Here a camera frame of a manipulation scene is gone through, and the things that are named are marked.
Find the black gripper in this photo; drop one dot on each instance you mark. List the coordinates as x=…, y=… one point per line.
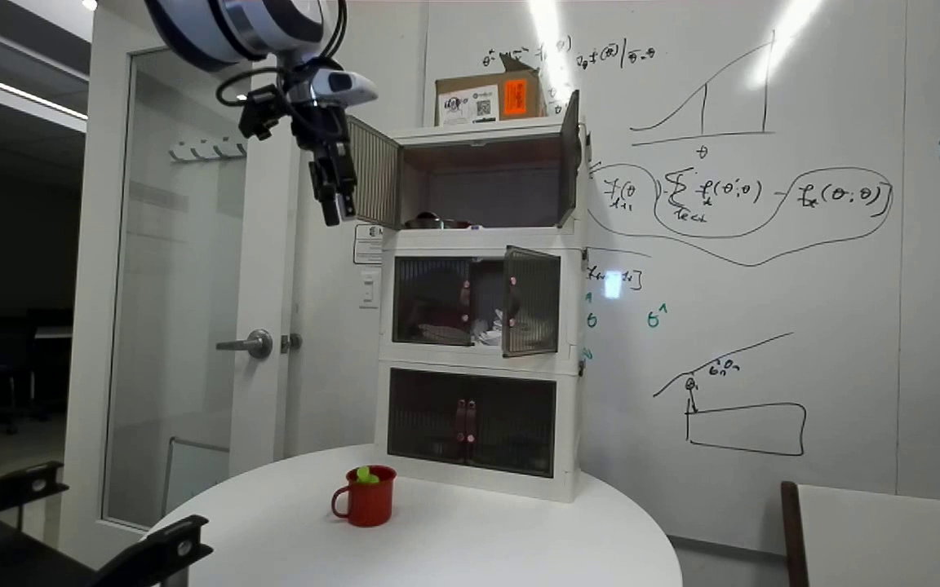
x=325, y=131

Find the white light switch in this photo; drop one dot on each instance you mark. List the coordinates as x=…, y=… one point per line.
x=371, y=287

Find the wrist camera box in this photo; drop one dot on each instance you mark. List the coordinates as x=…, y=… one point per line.
x=340, y=86

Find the silver door lock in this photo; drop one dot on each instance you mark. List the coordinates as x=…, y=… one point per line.
x=292, y=340

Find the wall coat hook rack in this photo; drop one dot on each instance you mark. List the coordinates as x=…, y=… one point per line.
x=203, y=152

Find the black metal bar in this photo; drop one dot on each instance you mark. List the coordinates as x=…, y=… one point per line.
x=161, y=550
x=7, y=489

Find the small white whiteboard card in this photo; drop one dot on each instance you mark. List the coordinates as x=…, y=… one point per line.
x=614, y=283

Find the white door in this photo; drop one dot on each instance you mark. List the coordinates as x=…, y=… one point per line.
x=276, y=283

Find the small black object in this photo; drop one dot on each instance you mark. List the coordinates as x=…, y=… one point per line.
x=443, y=220

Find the white wall sign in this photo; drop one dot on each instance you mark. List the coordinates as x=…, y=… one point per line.
x=371, y=243

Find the white three-tier cabinet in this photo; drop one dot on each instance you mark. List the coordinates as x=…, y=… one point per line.
x=480, y=361

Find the large wall whiteboard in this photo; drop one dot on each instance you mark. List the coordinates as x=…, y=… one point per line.
x=839, y=328

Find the white crumpled item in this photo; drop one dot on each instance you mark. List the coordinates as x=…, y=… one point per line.
x=486, y=330

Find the cardboard box with labels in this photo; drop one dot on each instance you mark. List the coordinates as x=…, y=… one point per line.
x=486, y=99

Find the small green object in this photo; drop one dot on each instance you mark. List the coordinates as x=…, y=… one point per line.
x=367, y=478

